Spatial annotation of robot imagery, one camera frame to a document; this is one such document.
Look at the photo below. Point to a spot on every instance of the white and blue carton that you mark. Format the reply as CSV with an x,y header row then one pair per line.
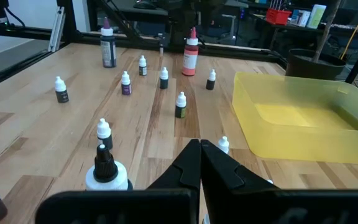
x,y
300,18

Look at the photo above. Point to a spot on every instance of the small dropper bottle lime label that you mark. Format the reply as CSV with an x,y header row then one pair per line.
x,y
180,112

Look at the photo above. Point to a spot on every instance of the tall purple coloring bottle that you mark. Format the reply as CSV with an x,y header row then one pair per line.
x,y
108,53

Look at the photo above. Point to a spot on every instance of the small grey bottle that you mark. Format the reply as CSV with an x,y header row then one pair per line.
x,y
106,169

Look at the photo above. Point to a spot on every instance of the silver aluminium extrusion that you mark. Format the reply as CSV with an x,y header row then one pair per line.
x,y
56,31

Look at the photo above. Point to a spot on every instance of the translucent yellow plastic bin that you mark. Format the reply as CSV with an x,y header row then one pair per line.
x,y
291,140

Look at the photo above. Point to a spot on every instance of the small white-capped dropper bottle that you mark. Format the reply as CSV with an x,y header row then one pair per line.
x,y
61,96
223,144
142,71

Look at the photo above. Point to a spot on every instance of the tall red coloring bottle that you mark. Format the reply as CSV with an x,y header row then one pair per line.
x,y
190,59

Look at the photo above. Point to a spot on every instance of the small dropper bottle purple label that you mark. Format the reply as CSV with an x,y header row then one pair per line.
x,y
126,88

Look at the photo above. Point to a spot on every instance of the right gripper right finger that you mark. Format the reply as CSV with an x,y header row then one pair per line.
x,y
216,174

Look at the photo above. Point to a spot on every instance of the red plastic crate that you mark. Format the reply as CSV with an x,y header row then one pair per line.
x,y
278,17

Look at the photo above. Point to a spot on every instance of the small dropper bottle green label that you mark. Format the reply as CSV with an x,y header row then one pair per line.
x,y
103,129

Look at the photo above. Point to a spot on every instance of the leafy tree in black pot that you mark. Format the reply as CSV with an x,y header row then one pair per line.
x,y
309,67

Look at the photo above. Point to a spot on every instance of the white ball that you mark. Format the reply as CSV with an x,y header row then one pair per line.
x,y
210,84
163,83

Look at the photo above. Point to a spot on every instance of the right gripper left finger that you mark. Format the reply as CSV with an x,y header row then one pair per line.
x,y
185,168

